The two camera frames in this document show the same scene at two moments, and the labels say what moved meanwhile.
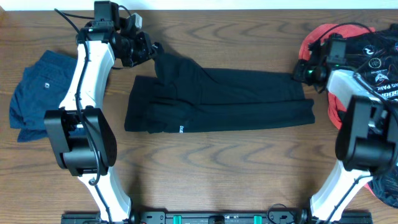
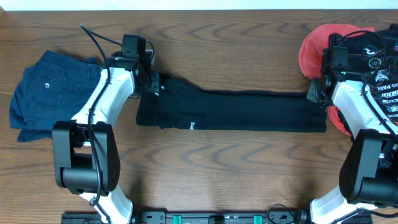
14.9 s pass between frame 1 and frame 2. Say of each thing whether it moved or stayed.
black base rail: stayed
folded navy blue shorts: stayed
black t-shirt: moved
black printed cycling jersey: stayed
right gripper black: moved
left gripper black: moved
